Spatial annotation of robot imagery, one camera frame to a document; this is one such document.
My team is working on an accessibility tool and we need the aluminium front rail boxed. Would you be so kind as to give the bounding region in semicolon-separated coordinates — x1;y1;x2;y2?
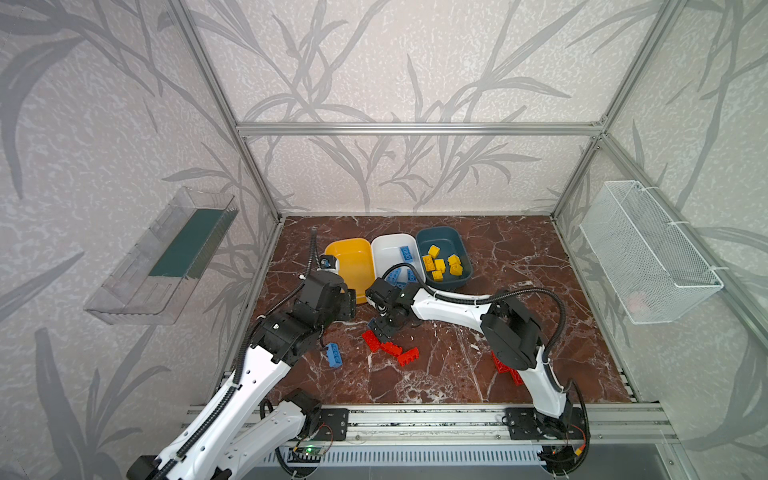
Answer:
324;403;680;446

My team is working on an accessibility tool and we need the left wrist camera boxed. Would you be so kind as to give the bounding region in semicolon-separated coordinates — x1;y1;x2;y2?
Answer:
318;254;338;271

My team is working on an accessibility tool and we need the green circuit board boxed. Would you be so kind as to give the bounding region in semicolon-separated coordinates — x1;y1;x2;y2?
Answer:
286;446;326;464

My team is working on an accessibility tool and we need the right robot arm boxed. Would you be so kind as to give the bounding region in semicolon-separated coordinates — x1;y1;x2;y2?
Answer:
366;278;573;439

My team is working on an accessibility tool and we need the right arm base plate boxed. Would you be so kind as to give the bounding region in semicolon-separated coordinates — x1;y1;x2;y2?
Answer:
502;404;587;441

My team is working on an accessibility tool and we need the red brick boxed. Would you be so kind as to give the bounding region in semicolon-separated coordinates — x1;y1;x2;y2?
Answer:
491;353;506;373
362;330;381;353
509;369;524;386
397;348;420;367
380;342;403;357

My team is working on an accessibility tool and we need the blue brick group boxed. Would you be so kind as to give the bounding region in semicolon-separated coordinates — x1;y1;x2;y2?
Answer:
399;246;414;262

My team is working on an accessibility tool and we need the yellow long brick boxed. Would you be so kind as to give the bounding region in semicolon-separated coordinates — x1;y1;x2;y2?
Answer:
422;255;438;272

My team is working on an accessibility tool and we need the clear plastic wall tray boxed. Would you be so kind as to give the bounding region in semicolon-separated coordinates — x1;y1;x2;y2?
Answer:
84;187;239;326

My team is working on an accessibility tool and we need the teal plastic bin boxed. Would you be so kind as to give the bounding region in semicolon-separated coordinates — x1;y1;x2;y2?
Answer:
416;226;473;291

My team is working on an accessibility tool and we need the white plastic bin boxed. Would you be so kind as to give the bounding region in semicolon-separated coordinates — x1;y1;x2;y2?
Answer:
371;233;426;287

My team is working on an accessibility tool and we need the right base wiring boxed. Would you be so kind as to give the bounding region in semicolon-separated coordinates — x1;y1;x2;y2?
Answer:
538;440;592;478

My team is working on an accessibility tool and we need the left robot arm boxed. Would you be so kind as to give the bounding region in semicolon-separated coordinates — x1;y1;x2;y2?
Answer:
126;270;356;479

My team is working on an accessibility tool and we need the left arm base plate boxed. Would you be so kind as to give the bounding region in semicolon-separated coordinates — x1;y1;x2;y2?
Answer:
300;408;350;442

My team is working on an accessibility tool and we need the white wire mesh basket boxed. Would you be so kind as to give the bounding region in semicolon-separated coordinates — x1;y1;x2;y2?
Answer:
580;180;724;325

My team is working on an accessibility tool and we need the yellow plastic bin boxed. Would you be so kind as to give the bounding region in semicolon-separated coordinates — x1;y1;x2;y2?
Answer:
325;238;376;305

